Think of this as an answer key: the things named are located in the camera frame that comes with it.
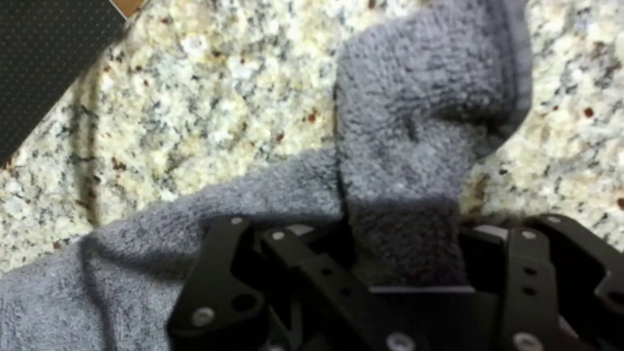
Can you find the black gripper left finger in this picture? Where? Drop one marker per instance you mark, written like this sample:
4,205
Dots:
221,305

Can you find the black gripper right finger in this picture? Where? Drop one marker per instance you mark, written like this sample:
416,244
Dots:
539,293

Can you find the grey terry towel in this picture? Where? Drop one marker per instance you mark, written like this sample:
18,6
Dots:
416,98

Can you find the dark grey perforated panel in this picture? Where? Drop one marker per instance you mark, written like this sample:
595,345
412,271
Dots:
39,51

